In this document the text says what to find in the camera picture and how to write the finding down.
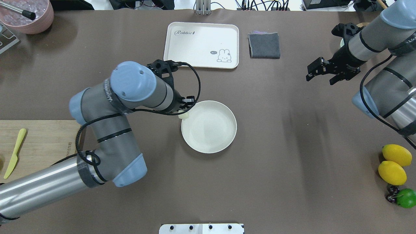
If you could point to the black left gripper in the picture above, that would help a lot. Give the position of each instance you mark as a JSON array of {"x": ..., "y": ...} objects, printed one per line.
[{"x": 177, "y": 98}]

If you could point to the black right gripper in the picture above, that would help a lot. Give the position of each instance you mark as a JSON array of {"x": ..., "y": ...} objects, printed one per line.
[{"x": 342, "y": 60}]

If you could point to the beige round plate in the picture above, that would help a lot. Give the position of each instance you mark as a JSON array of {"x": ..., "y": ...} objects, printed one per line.
[{"x": 210, "y": 128}]

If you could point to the white bun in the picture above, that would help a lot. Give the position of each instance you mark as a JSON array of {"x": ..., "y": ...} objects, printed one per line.
[{"x": 183, "y": 115}]

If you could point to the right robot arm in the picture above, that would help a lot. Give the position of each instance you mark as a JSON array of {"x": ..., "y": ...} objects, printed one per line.
[{"x": 390, "y": 95}]

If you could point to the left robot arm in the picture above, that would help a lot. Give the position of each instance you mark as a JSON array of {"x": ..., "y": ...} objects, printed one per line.
[{"x": 105, "y": 145}]

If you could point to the white rabbit tray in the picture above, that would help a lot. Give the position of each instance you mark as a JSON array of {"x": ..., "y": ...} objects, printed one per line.
[{"x": 203, "y": 45}]

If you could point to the grey folded cloth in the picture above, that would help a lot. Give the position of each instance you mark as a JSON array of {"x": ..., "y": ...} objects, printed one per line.
[{"x": 264, "y": 45}]

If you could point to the yellow lemon far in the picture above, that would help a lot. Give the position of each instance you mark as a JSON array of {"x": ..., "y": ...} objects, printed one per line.
[{"x": 397, "y": 154}]

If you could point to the yellow lemon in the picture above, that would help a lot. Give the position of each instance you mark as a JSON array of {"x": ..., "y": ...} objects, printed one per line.
[
  {"x": 397, "y": 154},
  {"x": 392, "y": 173}
]

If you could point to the yellow lemon near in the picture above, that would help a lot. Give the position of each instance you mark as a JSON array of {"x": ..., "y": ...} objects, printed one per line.
[{"x": 392, "y": 173}]

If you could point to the dark cherries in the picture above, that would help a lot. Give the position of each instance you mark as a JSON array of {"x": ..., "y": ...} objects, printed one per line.
[{"x": 393, "y": 191}]

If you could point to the wooden cutting board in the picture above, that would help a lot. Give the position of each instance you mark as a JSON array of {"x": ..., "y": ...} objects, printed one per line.
[{"x": 46, "y": 142}]

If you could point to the green lime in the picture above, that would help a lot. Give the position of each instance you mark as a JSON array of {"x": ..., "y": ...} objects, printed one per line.
[{"x": 406, "y": 198}]

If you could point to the pink bowl of ice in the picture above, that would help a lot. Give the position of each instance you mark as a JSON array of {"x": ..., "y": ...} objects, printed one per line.
[{"x": 44, "y": 16}]

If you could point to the steel muddler black tip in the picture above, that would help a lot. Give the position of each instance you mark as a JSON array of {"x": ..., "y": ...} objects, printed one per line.
[{"x": 27, "y": 14}]

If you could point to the yellow plastic knife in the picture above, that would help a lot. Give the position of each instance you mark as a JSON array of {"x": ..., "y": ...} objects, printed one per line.
[{"x": 14, "y": 158}]

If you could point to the white cup rack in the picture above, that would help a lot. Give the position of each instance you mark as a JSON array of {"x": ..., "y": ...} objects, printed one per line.
[{"x": 7, "y": 38}]

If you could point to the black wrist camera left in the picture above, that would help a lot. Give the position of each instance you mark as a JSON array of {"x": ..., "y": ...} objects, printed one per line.
[{"x": 164, "y": 69}]

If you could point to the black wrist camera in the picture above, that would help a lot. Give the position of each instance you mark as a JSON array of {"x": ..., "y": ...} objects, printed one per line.
[
  {"x": 346, "y": 31},
  {"x": 164, "y": 69}
]

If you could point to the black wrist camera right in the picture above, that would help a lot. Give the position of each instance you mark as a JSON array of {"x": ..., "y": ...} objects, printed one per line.
[{"x": 346, "y": 31}]

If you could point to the aluminium frame post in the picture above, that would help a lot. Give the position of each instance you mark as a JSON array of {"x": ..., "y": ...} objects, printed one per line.
[{"x": 203, "y": 7}]

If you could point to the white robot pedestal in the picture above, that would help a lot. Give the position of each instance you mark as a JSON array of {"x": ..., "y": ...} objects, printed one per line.
[{"x": 202, "y": 228}]

